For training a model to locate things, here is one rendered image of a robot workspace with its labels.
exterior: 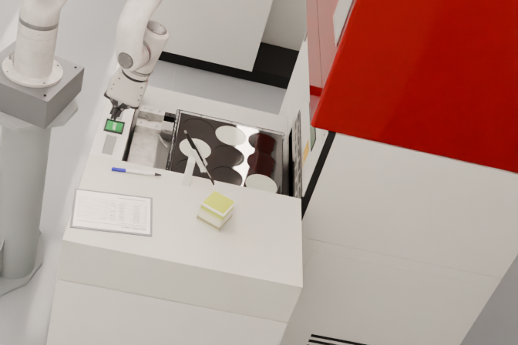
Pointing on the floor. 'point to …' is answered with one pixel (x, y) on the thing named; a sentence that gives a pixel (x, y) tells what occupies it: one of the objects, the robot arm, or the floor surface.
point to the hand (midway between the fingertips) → (116, 112)
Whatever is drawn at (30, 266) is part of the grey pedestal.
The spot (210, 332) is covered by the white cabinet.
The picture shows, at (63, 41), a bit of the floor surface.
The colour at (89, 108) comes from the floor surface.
